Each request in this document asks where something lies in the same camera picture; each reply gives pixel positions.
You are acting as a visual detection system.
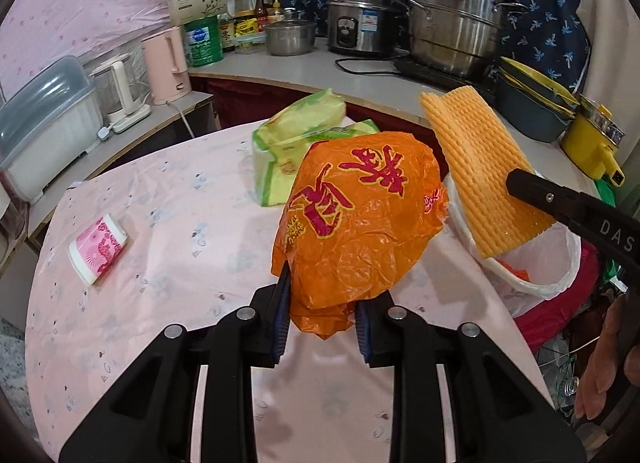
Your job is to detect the dark sauce bottle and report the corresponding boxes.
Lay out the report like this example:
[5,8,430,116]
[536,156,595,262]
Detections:
[254,0,269,33]

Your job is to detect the steel rice cooker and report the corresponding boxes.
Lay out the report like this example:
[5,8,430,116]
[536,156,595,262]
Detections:
[328,0,396,56]

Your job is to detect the yellow label jar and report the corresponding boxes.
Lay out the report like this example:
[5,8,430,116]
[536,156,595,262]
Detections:
[234,10,259,38]

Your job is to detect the black power cable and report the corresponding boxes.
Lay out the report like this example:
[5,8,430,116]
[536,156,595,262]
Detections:
[333,56,402,77]

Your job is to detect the pink electric kettle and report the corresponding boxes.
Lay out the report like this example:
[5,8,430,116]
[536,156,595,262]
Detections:
[141,26,192,105]

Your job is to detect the large steel steamer pot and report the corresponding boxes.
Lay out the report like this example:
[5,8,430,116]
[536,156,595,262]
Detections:
[392,0,528,77]

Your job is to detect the white glass electric kettle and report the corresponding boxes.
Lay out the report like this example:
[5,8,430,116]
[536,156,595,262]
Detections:
[90,53,151,139]

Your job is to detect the trash bin with white liner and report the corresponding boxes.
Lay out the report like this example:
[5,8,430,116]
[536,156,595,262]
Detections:
[444,176,582,318]

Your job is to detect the orange foam net sleeve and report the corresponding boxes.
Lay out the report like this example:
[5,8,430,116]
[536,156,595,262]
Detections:
[420,86,554,258]

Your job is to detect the white dish box grey lid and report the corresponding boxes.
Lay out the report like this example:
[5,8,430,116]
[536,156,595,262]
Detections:
[1,56,103,203]

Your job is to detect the pink patterned tablecloth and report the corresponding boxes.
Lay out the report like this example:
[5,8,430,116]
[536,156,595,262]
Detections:
[24,114,557,463]

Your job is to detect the orange plastic bag red print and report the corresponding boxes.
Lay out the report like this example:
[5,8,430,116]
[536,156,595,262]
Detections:
[271,131,448,339]

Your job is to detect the yellow pot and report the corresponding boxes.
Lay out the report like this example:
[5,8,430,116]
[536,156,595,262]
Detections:
[561,94,625,186]

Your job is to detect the stacked teal yellow basins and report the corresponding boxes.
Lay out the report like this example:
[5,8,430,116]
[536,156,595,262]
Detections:
[495,56,578,143]

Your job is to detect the right hand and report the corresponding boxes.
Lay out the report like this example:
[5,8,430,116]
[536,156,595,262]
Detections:
[574,296,625,420]

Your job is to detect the black induction cooker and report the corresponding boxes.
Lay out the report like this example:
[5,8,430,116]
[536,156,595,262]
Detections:
[393,56,496,105]

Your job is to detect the yellow green snack bag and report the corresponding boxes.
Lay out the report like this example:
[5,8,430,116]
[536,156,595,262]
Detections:
[252,89,380,207]

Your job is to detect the green tin can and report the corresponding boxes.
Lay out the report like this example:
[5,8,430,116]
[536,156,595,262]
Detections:
[184,15,222,67]

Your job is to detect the small steel pot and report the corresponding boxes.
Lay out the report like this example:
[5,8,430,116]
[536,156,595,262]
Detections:
[265,20,316,56]

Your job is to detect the pink paper cup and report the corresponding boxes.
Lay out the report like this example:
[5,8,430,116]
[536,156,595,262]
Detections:
[67,214,128,285]

